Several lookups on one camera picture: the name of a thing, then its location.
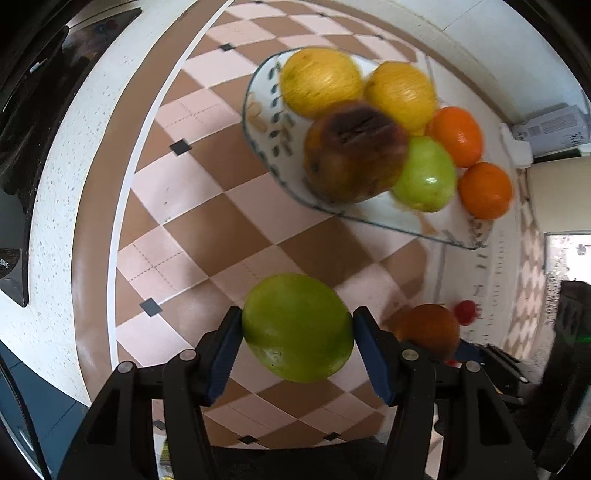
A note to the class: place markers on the glass sliding door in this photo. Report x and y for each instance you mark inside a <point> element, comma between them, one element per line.
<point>568,258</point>

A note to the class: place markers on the greenish brown fruit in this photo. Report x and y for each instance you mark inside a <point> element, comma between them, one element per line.
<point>355,152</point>

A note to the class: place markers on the brown checkered table cloth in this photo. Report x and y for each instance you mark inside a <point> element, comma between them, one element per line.
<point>184,230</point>

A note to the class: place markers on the reddish brown fruit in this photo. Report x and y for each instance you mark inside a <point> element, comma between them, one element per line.
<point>427,327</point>

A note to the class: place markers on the cream utensil holder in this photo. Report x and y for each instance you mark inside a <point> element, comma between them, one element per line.
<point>558,198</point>

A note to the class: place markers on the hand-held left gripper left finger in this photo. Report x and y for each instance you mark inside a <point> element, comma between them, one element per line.
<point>224,360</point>

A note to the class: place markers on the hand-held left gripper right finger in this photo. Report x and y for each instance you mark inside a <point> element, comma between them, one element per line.
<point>374,360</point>

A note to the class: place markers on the leaf patterned oval plate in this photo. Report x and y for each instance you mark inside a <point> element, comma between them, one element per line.
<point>272,92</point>

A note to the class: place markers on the orange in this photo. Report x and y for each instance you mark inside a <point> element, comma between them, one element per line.
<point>455,136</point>
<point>485,190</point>

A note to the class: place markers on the green apple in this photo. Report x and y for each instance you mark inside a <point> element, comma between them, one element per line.
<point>295,323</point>
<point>425,174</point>

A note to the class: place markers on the small white plastic object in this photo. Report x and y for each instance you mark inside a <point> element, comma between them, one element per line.
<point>517,145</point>

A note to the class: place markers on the grey spray can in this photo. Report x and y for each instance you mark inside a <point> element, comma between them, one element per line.
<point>554,129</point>

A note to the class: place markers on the red cherry tomato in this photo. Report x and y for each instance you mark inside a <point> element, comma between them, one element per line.
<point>466,311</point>

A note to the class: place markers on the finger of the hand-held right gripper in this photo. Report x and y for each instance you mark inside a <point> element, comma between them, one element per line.
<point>498,369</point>

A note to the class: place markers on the yellow lemon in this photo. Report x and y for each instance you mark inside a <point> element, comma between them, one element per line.
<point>400,94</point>
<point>322,83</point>

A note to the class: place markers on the black glass gas stove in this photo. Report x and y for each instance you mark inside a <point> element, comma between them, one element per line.
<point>14,258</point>

